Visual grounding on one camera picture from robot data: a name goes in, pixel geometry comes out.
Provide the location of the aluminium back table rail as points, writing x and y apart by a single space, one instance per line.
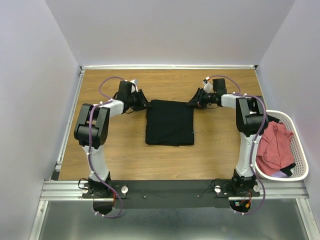
168 67

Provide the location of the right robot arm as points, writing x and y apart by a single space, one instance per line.
251 121

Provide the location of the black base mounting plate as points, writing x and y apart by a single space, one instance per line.
166 194

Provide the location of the pink shirt in basket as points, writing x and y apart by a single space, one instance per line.
259 155

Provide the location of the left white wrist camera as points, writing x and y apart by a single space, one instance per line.
134 85

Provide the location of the black t shirt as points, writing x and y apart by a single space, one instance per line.
169 123

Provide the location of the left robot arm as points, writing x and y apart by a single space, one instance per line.
91 132

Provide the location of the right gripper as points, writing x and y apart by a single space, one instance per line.
196 101

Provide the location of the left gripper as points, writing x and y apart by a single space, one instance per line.
143 102

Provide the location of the lavender garment in basket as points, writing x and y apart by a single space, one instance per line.
279 174

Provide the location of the aluminium front frame rail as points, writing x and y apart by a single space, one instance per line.
280 213

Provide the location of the white laundry basket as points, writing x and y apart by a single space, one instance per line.
301 169

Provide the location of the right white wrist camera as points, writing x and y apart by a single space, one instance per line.
207 86

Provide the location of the black garment in basket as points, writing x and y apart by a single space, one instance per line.
288 168

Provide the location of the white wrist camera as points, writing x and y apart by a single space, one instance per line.
207 86
134 85

